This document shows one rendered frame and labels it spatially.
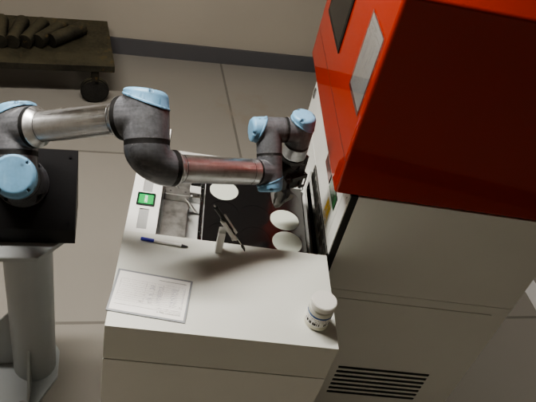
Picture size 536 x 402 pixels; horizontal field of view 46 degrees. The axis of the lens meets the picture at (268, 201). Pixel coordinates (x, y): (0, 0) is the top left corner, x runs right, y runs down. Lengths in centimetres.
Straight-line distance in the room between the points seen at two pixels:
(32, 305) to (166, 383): 67
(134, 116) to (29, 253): 66
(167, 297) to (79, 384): 105
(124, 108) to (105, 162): 207
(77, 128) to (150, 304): 50
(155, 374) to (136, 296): 24
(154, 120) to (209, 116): 257
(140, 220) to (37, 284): 48
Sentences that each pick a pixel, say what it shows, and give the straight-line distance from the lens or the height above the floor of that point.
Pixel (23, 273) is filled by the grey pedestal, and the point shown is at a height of 66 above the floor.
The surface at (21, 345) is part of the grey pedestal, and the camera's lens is 256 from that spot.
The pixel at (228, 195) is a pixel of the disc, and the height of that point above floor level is 90.
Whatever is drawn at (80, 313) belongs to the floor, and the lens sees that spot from 294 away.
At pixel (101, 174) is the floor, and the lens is 360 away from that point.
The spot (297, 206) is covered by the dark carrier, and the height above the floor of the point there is 90.
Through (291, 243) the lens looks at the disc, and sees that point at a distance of 208.
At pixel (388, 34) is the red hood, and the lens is 157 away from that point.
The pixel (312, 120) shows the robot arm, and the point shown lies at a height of 134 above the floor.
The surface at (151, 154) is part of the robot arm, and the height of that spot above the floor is 135.
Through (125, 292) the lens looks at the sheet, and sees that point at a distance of 176.
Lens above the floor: 233
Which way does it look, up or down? 40 degrees down
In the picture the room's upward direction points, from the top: 15 degrees clockwise
